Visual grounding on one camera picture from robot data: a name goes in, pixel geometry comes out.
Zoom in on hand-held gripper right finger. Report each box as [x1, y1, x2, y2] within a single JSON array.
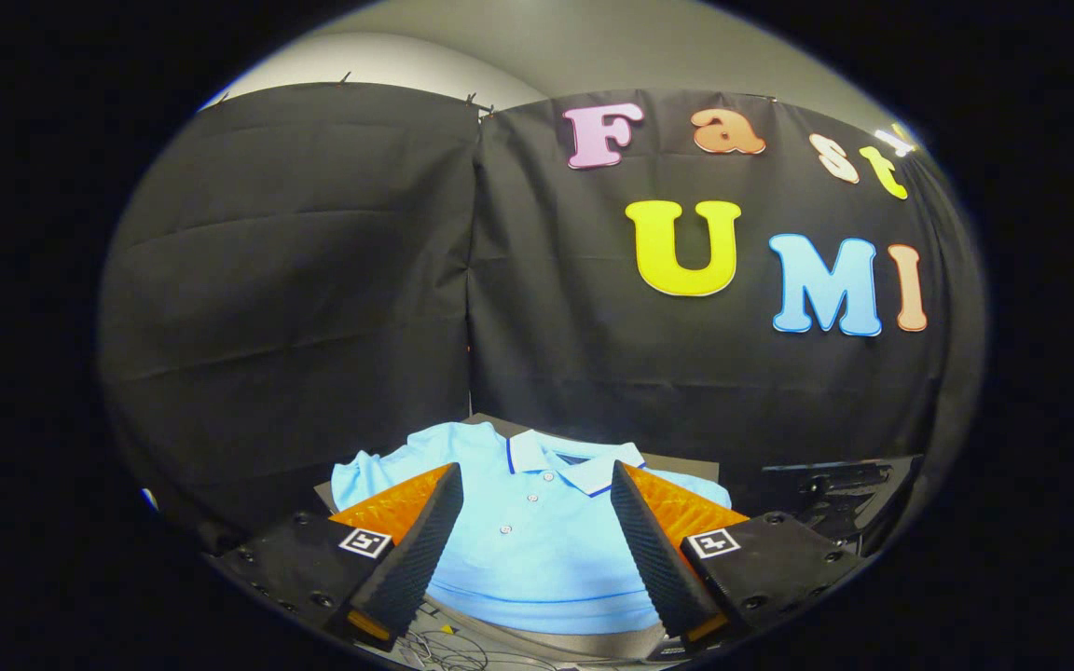
[[610, 459, 874, 655]]

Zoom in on light blue polo shirt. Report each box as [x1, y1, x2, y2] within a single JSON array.
[[331, 421, 732, 637]]

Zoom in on grey cabinet with dark top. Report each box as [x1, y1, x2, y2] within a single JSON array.
[[313, 413, 721, 664]]

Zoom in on tangled black cables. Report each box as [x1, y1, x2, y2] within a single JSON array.
[[395, 604, 561, 671]]

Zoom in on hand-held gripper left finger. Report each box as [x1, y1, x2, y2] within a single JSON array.
[[217, 462, 465, 653]]

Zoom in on black backdrop cloth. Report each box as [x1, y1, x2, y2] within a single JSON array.
[[97, 82, 985, 551]]

